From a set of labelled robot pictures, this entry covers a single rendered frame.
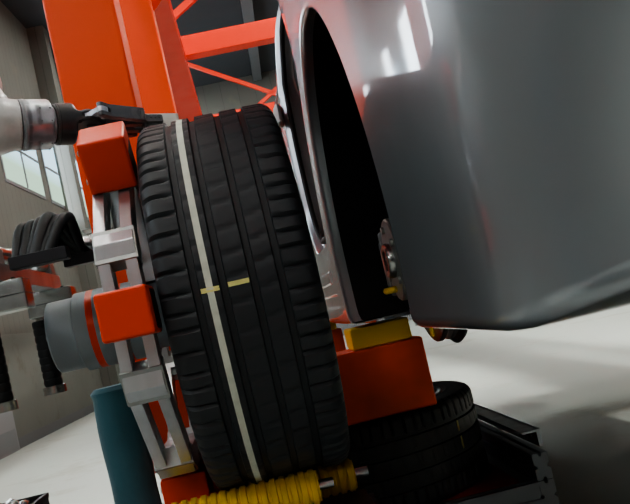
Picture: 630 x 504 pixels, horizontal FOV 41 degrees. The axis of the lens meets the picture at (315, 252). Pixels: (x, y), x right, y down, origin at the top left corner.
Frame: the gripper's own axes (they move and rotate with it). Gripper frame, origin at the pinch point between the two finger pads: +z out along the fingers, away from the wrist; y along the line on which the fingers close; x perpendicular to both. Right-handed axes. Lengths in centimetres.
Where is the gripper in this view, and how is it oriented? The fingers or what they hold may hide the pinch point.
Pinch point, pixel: (160, 122)
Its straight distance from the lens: 165.9
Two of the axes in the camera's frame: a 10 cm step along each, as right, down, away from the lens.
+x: -2.3, -9.4, 2.3
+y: 4.4, -3.2, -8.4
